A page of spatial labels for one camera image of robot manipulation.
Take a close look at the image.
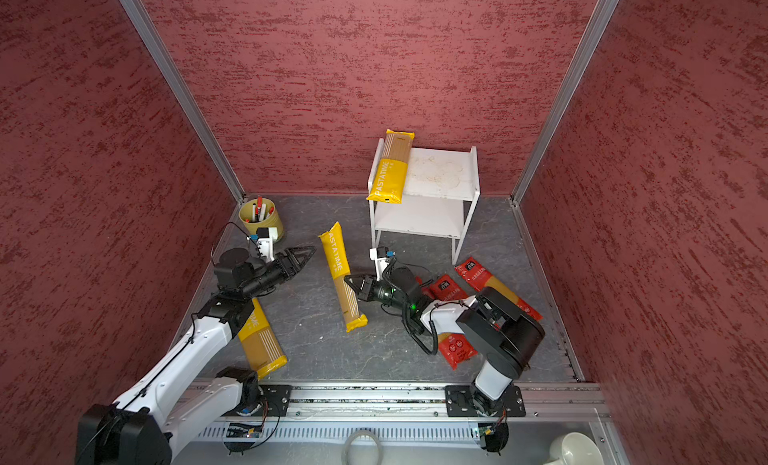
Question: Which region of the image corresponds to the white cable loop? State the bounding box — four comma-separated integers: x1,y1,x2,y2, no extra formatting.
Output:
341,428,384,465

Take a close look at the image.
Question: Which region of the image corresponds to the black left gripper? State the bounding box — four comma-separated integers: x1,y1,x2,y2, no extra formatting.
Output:
242,246,317,297

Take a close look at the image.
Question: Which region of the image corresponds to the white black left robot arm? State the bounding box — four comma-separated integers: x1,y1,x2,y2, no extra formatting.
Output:
75,245,316,464

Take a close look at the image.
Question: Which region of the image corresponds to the red pasta bag left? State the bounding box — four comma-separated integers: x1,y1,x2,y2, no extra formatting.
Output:
420,274,477,370

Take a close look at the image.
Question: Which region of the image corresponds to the white two-tier shelf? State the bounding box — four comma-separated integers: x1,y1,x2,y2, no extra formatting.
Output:
369,146,481,264

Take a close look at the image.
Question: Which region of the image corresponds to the red pasta bag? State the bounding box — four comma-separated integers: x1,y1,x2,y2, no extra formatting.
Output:
420,274,477,370
455,257,542,321

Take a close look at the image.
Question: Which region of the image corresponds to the yellow chopstick holder cup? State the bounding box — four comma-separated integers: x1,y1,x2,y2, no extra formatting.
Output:
238,197,284,241

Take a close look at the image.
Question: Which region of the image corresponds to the yellow pasta bag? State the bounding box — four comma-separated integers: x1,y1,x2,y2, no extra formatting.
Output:
319,222,368,333
238,298,288,380
367,129,415,204

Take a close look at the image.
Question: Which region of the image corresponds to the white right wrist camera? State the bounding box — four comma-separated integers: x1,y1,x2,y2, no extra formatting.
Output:
369,246,395,281

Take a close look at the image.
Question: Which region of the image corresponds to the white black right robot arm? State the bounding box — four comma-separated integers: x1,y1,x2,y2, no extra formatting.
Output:
344,265,545,416

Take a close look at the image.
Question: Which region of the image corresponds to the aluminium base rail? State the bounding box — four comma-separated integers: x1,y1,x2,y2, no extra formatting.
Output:
193,381,611,448

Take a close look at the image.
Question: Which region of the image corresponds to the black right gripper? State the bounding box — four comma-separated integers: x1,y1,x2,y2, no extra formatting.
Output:
345,273,411,312

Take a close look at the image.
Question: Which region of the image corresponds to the white round object corner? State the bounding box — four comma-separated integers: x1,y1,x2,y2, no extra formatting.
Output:
545,432,604,465

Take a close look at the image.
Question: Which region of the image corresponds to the red pasta bag right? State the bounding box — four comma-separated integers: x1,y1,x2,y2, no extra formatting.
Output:
455,257,542,321

